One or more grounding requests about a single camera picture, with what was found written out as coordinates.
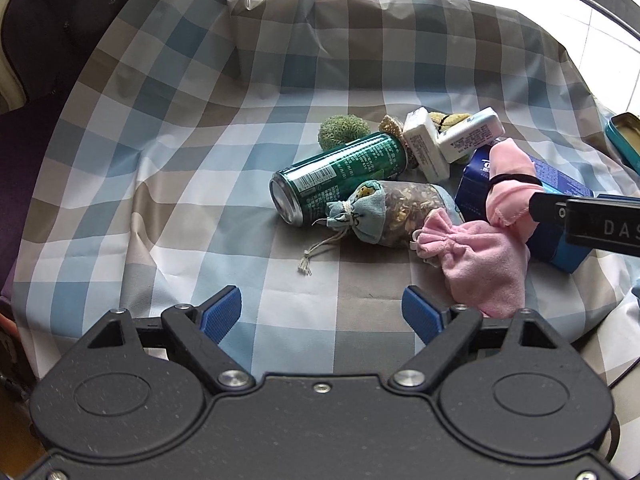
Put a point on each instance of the pink pouch with black band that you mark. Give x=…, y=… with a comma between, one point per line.
x=505, y=202

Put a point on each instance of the blue mesh sachet bag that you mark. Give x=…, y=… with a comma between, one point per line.
x=395, y=210

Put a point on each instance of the teal metal tin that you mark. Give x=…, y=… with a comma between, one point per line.
x=622, y=142

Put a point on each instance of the checked blanket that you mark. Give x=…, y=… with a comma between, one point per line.
x=200, y=110

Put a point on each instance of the green loofah ball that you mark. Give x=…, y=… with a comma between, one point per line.
x=342, y=132

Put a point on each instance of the black padded chair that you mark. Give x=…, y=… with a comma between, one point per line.
x=65, y=10

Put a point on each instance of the green drink can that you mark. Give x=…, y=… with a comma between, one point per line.
x=340, y=175

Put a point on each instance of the white tissue packet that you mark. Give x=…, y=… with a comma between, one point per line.
x=470, y=137
x=425, y=145

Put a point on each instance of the purple cloth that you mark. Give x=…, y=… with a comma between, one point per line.
x=20, y=185

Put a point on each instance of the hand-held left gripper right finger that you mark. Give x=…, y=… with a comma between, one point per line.
x=422, y=312

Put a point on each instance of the yellow-green plush toy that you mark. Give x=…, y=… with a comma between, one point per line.
x=455, y=120

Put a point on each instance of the blue carton box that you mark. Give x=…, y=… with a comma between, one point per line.
x=470, y=195

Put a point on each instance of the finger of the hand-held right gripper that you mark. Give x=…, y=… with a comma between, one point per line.
x=600, y=225

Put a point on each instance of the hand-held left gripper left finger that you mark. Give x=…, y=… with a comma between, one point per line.
x=220, y=312

